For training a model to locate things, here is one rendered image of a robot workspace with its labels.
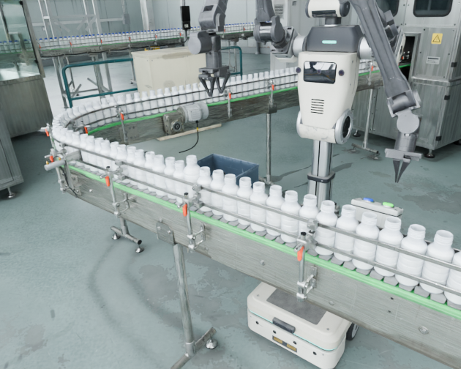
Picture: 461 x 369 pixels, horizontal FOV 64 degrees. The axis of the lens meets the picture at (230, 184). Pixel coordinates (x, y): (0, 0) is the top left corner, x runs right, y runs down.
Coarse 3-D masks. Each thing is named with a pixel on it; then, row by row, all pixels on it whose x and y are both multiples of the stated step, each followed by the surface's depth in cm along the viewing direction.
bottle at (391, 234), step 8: (392, 224) 94; (400, 224) 95; (384, 232) 97; (392, 232) 95; (400, 232) 97; (384, 240) 96; (392, 240) 95; (400, 240) 95; (384, 248) 97; (376, 256) 101; (384, 256) 98; (392, 256) 97; (384, 264) 99; (392, 264) 98; (384, 272) 100
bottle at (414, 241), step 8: (416, 224) 93; (408, 232) 93; (416, 232) 90; (424, 232) 91; (408, 240) 93; (416, 240) 91; (408, 248) 92; (416, 248) 91; (424, 248) 91; (400, 256) 95; (408, 256) 93; (400, 264) 96; (408, 264) 94; (416, 264) 93; (408, 272) 95; (416, 272) 94; (400, 280) 97; (408, 280) 95
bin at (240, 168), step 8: (200, 160) 199; (208, 160) 204; (216, 160) 207; (224, 160) 203; (232, 160) 199; (240, 160) 196; (216, 168) 209; (224, 168) 205; (232, 168) 202; (240, 168) 198; (248, 168) 194; (256, 168) 189; (240, 176) 178; (248, 176) 185; (256, 176) 191
